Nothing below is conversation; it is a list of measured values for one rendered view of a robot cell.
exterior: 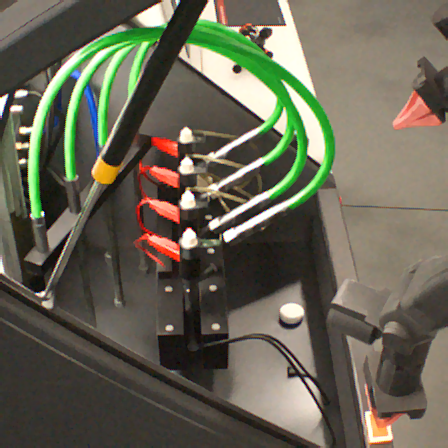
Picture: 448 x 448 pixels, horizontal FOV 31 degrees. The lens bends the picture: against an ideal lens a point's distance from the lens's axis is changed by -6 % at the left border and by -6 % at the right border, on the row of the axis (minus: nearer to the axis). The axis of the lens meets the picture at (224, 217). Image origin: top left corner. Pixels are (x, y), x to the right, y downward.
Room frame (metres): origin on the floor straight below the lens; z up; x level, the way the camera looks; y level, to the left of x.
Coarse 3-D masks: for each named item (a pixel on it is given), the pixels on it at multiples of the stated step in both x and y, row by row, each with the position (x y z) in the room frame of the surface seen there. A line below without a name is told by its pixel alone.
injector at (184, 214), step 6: (180, 204) 0.93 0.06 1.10; (180, 210) 0.92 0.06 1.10; (186, 210) 0.91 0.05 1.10; (192, 210) 0.92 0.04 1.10; (180, 216) 0.92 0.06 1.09; (186, 216) 0.91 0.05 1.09; (192, 216) 0.92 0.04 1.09; (180, 222) 0.92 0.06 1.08; (186, 222) 0.91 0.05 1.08; (192, 222) 0.92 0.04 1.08; (180, 228) 0.92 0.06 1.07; (186, 228) 0.91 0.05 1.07; (192, 228) 0.91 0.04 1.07; (204, 228) 0.93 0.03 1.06; (210, 228) 0.93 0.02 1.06; (180, 234) 0.92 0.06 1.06; (198, 234) 0.92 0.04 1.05; (204, 234) 0.92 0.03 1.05; (210, 234) 0.92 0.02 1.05
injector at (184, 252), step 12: (180, 240) 0.85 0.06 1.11; (180, 252) 0.84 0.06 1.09; (192, 252) 0.83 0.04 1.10; (180, 264) 0.84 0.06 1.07; (192, 264) 0.83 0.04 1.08; (192, 276) 0.83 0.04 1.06; (204, 276) 0.84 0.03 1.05; (192, 288) 0.84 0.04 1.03; (192, 300) 0.84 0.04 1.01; (192, 312) 0.84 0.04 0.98; (192, 324) 0.84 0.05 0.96; (192, 336) 0.84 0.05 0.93; (192, 348) 0.84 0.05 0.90
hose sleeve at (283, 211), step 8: (272, 208) 0.85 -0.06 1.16; (280, 208) 0.85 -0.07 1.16; (288, 208) 0.85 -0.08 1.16; (256, 216) 0.85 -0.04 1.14; (264, 216) 0.85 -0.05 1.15; (272, 216) 0.84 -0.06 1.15; (280, 216) 0.84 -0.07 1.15; (248, 224) 0.85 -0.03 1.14; (256, 224) 0.84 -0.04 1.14; (264, 224) 0.84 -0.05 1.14; (240, 232) 0.84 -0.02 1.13; (248, 232) 0.84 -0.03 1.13
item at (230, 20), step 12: (216, 0) 1.88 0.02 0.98; (228, 0) 1.88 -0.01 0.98; (240, 0) 1.88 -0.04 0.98; (252, 0) 1.88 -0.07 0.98; (264, 0) 1.89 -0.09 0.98; (276, 0) 1.89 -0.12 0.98; (216, 12) 1.81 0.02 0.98; (228, 12) 1.81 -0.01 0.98; (240, 12) 1.81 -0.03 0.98; (252, 12) 1.81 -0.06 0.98; (264, 12) 1.81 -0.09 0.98; (276, 12) 1.81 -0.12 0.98; (228, 24) 1.74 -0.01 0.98; (240, 24) 1.74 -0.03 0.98; (252, 24) 1.74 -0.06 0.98; (264, 24) 1.74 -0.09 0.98; (276, 24) 1.75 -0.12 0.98
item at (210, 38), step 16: (128, 32) 0.84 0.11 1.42; (144, 32) 0.84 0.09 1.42; (160, 32) 0.84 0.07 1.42; (192, 32) 0.84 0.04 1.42; (208, 32) 0.85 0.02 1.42; (96, 48) 0.83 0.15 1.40; (224, 48) 0.84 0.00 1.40; (240, 48) 0.84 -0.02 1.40; (80, 64) 0.84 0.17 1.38; (272, 64) 0.85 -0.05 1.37; (64, 80) 0.83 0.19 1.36; (288, 80) 0.85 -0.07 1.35; (48, 96) 0.83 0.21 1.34; (304, 96) 0.85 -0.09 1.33; (48, 112) 0.84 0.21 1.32; (320, 112) 0.85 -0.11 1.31; (32, 128) 0.84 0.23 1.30; (320, 128) 0.85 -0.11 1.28; (32, 144) 0.83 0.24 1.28; (32, 160) 0.83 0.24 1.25; (32, 176) 0.83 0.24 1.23; (320, 176) 0.85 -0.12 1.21; (32, 192) 0.83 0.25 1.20; (304, 192) 0.85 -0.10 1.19; (32, 208) 0.83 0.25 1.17
